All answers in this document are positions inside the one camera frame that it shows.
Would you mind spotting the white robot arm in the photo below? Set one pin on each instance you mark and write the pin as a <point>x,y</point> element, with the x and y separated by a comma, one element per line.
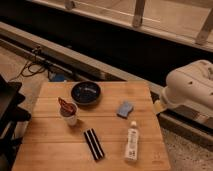
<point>192,82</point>

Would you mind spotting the white plastic bottle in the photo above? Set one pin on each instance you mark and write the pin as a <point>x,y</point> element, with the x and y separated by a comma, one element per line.
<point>131,151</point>

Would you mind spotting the blue box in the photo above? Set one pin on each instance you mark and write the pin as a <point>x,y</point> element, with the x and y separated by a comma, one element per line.
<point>57,78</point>

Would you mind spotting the metal rail beam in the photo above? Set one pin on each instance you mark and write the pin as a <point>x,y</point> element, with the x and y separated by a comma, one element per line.
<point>67,58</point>

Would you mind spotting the dark ceramic bowl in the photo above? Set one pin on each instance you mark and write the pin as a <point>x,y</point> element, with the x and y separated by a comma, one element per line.
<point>86,93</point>

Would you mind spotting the white cup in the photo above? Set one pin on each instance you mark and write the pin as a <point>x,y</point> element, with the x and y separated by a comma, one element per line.
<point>71,120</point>

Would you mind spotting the brown snack packet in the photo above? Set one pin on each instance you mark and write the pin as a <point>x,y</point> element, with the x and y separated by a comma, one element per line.
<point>66,109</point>

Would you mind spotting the black chair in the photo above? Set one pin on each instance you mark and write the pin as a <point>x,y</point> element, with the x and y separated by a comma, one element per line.
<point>10,115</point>

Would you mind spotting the blue sponge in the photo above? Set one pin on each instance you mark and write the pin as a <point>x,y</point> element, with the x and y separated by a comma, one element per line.
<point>124,109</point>

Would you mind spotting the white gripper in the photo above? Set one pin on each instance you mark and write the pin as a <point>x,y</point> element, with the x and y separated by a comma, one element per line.
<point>158,107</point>

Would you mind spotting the black striped block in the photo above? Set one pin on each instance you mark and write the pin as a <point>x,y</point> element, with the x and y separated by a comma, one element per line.
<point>94,144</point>

